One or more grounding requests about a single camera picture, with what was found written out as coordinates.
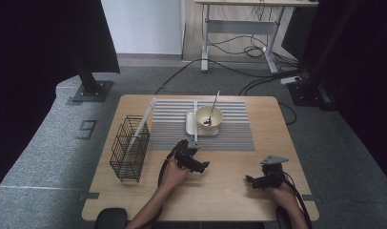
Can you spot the person's right hand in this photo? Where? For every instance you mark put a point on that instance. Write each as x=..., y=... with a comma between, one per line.
x=283, y=195

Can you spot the white metal desk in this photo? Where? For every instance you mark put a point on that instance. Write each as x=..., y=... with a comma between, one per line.
x=239, y=27

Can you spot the cream bowl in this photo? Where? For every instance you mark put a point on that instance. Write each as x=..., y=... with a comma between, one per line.
x=217, y=119

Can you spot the white square plate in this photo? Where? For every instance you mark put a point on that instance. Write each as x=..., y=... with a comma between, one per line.
x=191, y=125

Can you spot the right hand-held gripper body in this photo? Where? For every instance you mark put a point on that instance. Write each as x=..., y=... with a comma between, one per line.
x=273, y=176

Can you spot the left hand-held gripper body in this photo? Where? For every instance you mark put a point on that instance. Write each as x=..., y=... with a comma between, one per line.
x=185, y=156

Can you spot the black chair armrest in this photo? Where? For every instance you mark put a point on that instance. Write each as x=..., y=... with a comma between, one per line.
x=282, y=219
x=110, y=219

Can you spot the black curtain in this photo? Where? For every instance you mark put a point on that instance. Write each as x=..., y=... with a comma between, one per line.
x=29, y=63
x=372, y=79

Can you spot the white power strip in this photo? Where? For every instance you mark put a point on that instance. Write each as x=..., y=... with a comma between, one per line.
x=290, y=80

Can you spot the person's left hand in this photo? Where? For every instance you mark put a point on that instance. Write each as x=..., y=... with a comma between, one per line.
x=172, y=176

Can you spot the black metal stand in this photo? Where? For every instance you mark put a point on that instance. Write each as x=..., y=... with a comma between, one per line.
x=306, y=92
x=91, y=89

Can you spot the grey striped placemat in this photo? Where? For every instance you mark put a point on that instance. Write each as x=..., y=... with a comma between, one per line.
x=233, y=136

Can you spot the metal spoon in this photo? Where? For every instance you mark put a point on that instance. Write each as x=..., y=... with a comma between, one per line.
x=213, y=106

